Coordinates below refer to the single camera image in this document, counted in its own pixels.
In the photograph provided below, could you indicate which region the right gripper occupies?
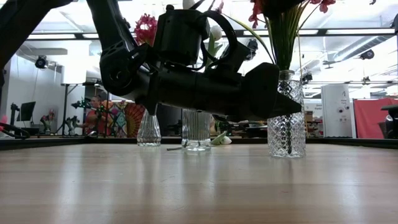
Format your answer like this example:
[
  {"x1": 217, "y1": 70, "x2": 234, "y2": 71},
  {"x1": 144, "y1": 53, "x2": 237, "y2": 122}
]
[{"x1": 264, "y1": 0, "x2": 307, "y2": 18}]

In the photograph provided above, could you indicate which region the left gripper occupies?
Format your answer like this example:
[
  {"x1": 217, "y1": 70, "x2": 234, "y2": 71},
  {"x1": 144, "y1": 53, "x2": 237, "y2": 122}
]
[{"x1": 157, "y1": 62, "x2": 302, "y2": 123}]

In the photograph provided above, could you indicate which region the diamond cut glass vase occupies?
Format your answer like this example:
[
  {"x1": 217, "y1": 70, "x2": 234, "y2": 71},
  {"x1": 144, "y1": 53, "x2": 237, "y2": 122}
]
[{"x1": 267, "y1": 70, "x2": 307, "y2": 159}]

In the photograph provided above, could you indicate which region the slim conical glass vase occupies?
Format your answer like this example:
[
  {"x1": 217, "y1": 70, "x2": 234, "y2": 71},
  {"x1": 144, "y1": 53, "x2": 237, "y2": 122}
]
[{"x1": 136, "y1": 108, "x2": 162, "y2": 147}]

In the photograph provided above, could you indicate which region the pink artificial flower bunch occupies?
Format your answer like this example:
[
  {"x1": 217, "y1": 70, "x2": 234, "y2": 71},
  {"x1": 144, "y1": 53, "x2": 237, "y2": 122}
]
[{"x1": 134, "y1": 12, "x2": 159, "y2": 47}]

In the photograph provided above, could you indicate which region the round ribbed glass vase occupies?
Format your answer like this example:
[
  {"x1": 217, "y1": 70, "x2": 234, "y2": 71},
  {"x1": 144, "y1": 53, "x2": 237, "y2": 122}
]
[{"x1": 182, "y1": 108, "x2": 212, "y2": 152}]

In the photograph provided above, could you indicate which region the black overhead crossbar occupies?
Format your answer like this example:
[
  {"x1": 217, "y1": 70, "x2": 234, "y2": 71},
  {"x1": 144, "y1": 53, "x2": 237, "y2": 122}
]
[{"x1": 27, "y1": 27, "x2": 398, "y2": 41}]

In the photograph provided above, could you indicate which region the white pillar with controls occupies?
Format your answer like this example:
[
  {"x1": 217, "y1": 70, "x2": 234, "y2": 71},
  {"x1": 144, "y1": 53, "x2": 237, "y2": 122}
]
[{"x1": 321, "y1": 83, "x2": 354, "y2": 138}]

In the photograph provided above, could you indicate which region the colourful patterned fabric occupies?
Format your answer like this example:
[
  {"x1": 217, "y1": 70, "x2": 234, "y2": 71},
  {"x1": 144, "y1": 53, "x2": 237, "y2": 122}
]
[{"x1": 104, "y1": 100, "x2": 147, "y2": 138}]

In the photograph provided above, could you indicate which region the red partition panel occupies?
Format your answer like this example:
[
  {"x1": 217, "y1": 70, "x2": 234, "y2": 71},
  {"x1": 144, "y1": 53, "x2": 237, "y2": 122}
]
[{"x1": 353, "y1": 98, "x2": 398, "y2": 139}]

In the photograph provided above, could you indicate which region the black background equipment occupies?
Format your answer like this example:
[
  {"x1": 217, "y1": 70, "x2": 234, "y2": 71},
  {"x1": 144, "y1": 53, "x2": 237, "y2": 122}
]
[{"x1": 381, "y1": 104, "x2": 398, "y2": 139}]

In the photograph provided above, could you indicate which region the person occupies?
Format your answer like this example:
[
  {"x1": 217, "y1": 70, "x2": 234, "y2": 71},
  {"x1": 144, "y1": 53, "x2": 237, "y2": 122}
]
[{"x1": 76, "y1": 95, "x2": 108, "y2": 136}]

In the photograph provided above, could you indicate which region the small black monitor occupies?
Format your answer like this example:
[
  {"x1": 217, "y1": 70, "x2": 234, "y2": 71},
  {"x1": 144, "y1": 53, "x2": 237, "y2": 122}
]
[{"x1": 16, "y1": 101, "x2": 37, "y2": 123}]

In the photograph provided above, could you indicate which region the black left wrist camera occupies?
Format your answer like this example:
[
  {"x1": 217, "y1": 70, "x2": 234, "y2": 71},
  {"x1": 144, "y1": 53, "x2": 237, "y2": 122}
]
[{"x1": 217, "y1": 40, "x2": 251, "y2": 75}]

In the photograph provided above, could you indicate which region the black metal table frame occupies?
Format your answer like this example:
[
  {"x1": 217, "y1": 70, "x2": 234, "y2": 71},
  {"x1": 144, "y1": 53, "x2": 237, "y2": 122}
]
[{"x1": 0, "y1": 136, "x2": 398, "y2": 151}]

